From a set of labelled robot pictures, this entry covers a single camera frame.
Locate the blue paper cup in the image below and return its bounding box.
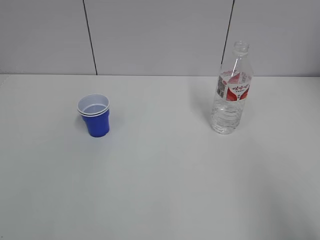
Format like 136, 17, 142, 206
77, 93, 110, 138

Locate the clear Wahaha water bottle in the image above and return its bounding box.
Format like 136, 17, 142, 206
211, 41, 254, 135

